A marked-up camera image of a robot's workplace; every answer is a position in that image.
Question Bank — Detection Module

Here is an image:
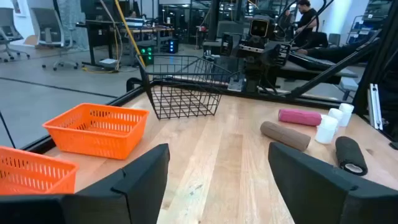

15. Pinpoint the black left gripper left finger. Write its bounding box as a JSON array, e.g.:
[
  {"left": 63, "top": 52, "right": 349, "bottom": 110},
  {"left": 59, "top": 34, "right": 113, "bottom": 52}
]
[{"left": 0, "top": 143, "right": 171, "bottom": 224}]

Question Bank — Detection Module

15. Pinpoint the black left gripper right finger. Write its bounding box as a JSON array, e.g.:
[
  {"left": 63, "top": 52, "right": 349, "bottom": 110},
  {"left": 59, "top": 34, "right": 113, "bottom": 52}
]
[{"left": 269, "top": 142, "right": 398, "bottom": 224}]

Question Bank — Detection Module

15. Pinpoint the black rectangular block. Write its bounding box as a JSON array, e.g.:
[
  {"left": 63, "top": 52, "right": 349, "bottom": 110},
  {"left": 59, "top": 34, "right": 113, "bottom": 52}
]
[{"left": 335, "top": 136, "right": 368, "bottom": 177}]

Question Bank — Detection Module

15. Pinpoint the pink bandage roll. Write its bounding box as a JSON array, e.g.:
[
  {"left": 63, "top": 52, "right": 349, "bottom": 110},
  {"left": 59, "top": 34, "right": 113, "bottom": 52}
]
[{"left": 278, "top": 108, "right": 323, "bottom": 127}]

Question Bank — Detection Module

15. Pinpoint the brown bandage roll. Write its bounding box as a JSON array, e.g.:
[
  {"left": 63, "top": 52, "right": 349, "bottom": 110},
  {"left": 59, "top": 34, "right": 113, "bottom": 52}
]
[{"left": 260, "top": 121, "right": 311, "bottom": 152}]

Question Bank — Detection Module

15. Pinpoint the person's forearm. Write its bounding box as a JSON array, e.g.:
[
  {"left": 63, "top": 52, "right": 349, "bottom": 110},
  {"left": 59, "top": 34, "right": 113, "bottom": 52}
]
[{"left": 297, "top": 42, "right": 368, "bottom": 63}]

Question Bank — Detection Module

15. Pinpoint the person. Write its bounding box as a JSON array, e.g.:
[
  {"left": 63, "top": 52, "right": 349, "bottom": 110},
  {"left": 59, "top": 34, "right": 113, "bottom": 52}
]
[{"left": 284, "top": 0, "right": 320, "bottom": 47}]

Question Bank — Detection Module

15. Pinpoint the orange plastic basket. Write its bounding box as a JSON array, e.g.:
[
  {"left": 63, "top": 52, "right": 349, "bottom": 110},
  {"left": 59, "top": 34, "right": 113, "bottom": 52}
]
[
  {"left": 42, "top": 103, "right": 150, "bottom": 161},
  {"left": 0, "top": 146, "right": 79, "bottom": 196}
]

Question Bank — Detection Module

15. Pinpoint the computer with blue lights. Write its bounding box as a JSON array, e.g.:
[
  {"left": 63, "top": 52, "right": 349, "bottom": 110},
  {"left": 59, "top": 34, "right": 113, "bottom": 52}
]
[{"left": 167, "top": 38, "right": 180, "bottom": 54}]

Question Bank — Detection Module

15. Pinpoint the black perforated computer case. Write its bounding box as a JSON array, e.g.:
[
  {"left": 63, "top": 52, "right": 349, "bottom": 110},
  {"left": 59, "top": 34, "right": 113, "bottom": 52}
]
[{"left": 136, "top": 45, "right": 155, "bottom": 66}]

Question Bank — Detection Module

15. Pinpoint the black desk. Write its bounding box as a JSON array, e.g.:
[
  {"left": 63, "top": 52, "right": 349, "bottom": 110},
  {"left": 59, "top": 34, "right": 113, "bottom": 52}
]
[{"left": 76, "top": 19, "right": 175, "bottom": 68}]

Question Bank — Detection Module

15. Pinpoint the grey office chair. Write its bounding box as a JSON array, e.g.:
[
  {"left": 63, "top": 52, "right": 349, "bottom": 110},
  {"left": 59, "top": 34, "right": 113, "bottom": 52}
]
[
  {"left": 0, "top": 7, "right": 31, "bottom": 62},
  {"left": 30, "top": 7, "right": 79, "bottom": 72}
]

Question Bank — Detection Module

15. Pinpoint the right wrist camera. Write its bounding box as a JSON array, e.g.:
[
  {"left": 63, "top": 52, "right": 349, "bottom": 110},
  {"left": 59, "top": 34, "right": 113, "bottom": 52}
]
[{"left": 249, "top": 19, "right": 270, "bottom": 38}]

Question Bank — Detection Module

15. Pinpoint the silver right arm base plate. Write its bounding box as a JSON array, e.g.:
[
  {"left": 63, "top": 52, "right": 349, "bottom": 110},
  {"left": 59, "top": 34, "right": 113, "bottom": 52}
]
[{"left": 228, "top": 77, "right": 245, "bottom": 93}]

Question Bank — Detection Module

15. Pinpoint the aluminium upright bracket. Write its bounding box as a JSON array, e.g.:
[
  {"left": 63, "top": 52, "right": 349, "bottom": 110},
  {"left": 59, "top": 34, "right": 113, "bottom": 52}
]
[{"left": 368, "top": 83, "right": 383, "bottom": 131}]

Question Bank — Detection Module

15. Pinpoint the black wire basket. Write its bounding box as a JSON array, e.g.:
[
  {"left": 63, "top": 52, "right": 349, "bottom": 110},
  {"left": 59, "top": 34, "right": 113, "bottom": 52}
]
[{"left": 136, "top": 54, "right": 233, "bottom": 121}]

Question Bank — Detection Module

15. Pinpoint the yellow cable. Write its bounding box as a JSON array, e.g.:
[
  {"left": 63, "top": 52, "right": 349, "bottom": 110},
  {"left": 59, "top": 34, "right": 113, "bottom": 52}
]
[{"left": 113, "top": 0, "right": 146, "bottom": 67}]

